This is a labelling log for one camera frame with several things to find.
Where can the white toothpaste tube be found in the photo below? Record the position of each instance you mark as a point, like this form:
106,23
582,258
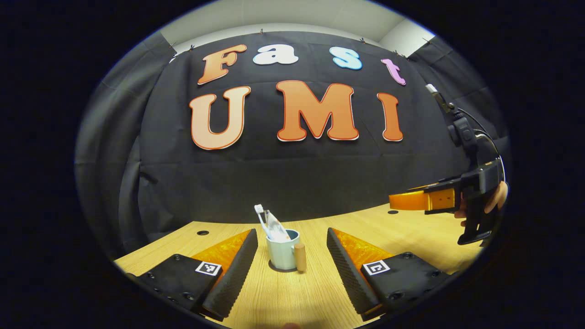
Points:
276,228

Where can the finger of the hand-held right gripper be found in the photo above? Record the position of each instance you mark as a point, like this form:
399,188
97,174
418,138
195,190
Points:
425,201

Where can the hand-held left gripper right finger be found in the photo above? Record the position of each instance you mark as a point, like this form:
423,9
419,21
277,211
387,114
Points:
347,278

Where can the black backdrop cloth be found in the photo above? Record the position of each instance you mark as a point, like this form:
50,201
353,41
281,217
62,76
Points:
283,178

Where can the wooden desktop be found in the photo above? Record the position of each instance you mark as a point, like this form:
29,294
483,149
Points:
311,292

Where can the dark brown round coaster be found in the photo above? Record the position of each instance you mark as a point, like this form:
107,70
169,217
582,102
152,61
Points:
288,270

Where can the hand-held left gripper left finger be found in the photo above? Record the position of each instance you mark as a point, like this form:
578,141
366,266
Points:
235,278

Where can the white toothbrush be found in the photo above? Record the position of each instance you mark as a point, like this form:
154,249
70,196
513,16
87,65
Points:
259,211

